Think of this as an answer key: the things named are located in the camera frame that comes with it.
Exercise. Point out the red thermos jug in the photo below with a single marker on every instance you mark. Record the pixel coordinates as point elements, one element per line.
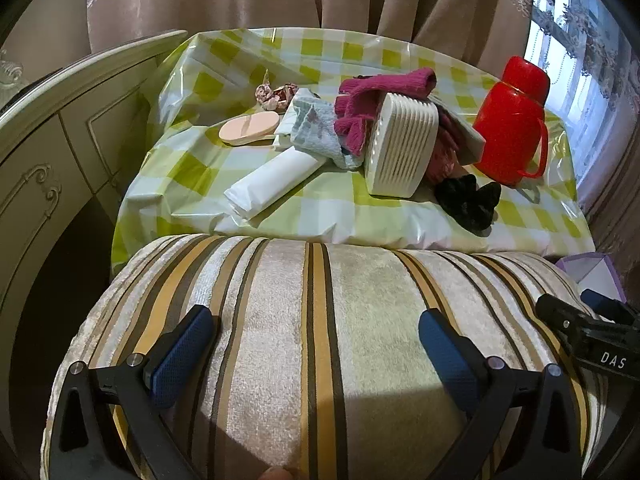
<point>505,125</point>

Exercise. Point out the striped velvet cushion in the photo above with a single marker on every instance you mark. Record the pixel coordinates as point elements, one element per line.
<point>310,335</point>

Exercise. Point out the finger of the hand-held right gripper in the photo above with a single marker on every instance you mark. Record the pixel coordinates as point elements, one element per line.
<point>602,302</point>
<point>562,317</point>

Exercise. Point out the white plastic basket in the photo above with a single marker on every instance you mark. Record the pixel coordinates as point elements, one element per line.
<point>400,150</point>

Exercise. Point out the white lace sheer curtain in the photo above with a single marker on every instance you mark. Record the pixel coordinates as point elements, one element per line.
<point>575,60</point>

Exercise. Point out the white packet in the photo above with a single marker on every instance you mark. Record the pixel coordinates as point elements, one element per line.
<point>270,180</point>

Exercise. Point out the green checkered plastic tablecloth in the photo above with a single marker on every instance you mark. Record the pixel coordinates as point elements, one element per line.
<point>350,200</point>

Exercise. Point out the grey flat card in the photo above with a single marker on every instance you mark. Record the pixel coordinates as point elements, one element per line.
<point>465,140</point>

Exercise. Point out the peach round sponge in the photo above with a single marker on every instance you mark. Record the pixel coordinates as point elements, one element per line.
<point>247,129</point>

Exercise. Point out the purple cardboard box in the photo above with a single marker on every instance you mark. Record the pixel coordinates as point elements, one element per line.
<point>567,262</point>

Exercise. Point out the light blue cloth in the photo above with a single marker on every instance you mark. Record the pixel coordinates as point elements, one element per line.
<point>315,130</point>

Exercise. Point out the beige curtain with lace hem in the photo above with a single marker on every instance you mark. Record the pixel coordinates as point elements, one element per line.
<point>610,220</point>

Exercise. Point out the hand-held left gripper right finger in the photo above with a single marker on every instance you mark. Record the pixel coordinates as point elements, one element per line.
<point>447,365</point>

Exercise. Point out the pink striped knit cloth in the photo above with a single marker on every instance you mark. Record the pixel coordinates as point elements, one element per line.
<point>442,160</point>

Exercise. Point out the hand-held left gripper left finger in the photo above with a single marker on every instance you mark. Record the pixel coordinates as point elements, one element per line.
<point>182,355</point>

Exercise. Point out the black fabric scrunchie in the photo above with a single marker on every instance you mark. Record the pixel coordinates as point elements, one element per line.
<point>465,205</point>

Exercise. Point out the white ornate cabinet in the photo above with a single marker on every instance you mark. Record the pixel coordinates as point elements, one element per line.
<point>60,160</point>

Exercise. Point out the magenta knit garment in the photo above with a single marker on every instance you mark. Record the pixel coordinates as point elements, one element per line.
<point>355,120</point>

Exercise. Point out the red and white patterned cloth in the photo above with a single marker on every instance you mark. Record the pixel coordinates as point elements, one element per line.
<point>272,97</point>

